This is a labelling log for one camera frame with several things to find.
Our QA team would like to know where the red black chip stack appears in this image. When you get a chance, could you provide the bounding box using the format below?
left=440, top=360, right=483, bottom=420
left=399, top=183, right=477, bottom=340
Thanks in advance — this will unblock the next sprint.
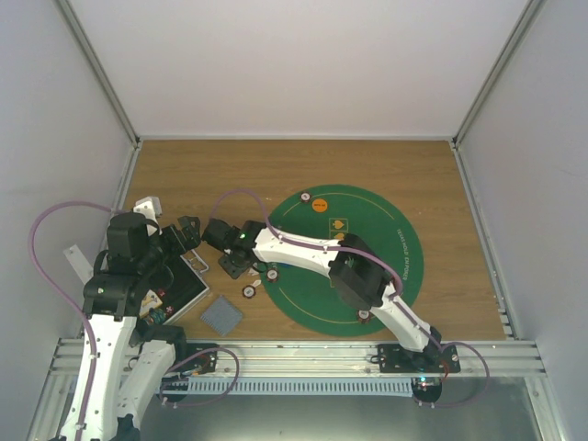
left=242, top=285, right=256, bottom=299

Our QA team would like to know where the orange big blind button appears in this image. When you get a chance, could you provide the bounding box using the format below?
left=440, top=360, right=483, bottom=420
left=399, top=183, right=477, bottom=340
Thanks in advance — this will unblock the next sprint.
left=311, top=198, right=328, bottom=213

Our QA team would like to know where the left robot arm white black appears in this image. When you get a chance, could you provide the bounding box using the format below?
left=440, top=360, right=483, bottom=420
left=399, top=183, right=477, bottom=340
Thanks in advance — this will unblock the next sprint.
left=57, top=211, right=200, bottom=440

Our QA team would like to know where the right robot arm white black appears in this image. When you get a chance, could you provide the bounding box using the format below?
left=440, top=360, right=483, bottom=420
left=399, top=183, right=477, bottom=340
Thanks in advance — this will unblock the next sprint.
left=202, top=218, right=442, bottom=372

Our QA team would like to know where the black aluminium poker case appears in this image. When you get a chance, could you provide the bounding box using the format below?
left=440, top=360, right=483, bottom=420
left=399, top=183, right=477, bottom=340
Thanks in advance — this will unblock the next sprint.
left=139, top=251, right=209, bottom=325

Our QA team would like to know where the grey ribbed card tray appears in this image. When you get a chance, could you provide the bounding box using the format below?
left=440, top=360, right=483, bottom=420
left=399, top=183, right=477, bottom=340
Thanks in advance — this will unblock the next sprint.
left=200, top=296, right=243, bottom=336

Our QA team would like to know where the green round poker mat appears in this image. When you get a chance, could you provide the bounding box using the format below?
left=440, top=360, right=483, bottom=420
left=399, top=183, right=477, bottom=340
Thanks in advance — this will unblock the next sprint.
left=259, top=185, right=426, bottom=336

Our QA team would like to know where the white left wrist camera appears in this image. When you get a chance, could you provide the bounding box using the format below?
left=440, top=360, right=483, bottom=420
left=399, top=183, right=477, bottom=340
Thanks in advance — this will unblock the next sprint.
left=132, top=197, right=163, bottom=226

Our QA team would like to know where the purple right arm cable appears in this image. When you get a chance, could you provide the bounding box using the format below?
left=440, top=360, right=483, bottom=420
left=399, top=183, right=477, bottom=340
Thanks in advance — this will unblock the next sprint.
left=213, top=188, right=491, bottom=409

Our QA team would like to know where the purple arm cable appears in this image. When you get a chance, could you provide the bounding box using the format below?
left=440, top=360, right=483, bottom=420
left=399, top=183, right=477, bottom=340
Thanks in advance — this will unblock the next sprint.
left=28, top=200, right=116, bottom=441
left=213, top=188, right=491, bottom=409

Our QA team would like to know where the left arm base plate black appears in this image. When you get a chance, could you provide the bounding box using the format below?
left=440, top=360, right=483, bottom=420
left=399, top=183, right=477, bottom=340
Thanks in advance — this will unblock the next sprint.
left=169, top=343, right=219, bottom=377

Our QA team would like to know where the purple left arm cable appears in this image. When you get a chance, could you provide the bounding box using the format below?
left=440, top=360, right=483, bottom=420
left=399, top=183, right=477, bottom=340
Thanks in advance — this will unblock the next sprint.
left=28, top=200, right=116, bottom=441

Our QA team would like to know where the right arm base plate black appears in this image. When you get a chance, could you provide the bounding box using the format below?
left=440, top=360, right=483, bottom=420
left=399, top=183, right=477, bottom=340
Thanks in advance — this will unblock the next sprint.
left=368, top=344, right=461, bottom=374

